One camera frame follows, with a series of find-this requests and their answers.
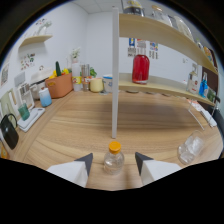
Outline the clear bottle orange cap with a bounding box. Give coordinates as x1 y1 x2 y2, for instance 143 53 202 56
103 140 125 176

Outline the white milk bottle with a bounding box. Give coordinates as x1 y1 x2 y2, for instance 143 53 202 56
173 15 194 41

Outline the green cup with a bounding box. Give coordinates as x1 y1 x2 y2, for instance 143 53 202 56
17 103 31 122

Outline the blue white cup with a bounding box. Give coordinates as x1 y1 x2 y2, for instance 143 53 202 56
38 87 53 108

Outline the clear glass with ice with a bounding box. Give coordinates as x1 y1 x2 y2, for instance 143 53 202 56
177 130 207 165

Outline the white tray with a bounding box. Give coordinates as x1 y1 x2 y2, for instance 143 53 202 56
17 107 46 133

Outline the black kettle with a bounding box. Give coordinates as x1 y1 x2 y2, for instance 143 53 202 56
0 113 20 150

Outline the orange basket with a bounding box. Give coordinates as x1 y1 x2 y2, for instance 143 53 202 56
44 73 74 99

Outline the yellow mug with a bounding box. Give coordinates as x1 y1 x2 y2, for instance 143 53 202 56
89 77 104 93

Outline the white bottle yellow label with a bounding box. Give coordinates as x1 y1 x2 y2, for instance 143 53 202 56
71 62 83 92

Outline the glass jar of limes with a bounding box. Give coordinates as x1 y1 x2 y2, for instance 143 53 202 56
206 87 218 103

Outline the white blue mug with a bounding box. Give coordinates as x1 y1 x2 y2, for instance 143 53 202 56
102 74 114 93

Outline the clear bottle red label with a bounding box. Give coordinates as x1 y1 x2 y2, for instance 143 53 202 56
186 63 200 94

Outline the white rice cooker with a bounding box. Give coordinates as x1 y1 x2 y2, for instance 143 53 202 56
29 68 54 100

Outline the steel tumbler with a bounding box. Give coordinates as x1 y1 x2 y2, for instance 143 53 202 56
81 63 91 91

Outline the yellow printed can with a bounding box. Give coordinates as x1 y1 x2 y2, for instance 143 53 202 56
203 46 214 63

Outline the white vase with flowers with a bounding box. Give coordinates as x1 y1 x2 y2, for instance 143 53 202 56
35 20 53 37

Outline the large glass bottle cork lid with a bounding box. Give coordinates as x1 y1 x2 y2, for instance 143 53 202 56
151 4 173 26

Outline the black silver tall can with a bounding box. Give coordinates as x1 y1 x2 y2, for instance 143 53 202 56
121 0 145 17

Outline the white frame wooden shelf rack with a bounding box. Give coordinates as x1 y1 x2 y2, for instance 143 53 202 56
111 6 219 139

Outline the multicolour wall poster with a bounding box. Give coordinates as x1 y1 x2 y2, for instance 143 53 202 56
149 41 159 52

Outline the wooden wall shelf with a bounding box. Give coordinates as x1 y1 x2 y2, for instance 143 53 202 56
19 34 53 48

